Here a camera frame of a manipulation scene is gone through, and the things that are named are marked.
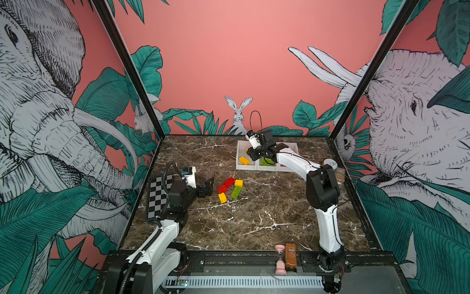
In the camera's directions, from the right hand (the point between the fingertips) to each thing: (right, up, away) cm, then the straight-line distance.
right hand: (248, 147), depth 98 cm
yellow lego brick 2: (-5, -19, -2) cm, 20 cm away
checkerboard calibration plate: (-45, -25, -11) cm, 52 cm away
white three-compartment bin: (-4, 0, +12) cm, 13 cm away
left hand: (-20, -14, -15) cm, 28 cm away
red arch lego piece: (+12, -8, -27) cm, 31 cm away
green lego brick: (-7, -23, -4) cm, 25 cm away
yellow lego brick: (-2, -8, +9) cm, 12 cm away
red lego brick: (-14, -23, -1) cm, 27 cm away
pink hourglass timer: (+12, -48, -25) cm, 56 cm away
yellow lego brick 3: (-13, -26, -8) cm, 30 cm away
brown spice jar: (+50, -15, 0) cm, 52 cm away
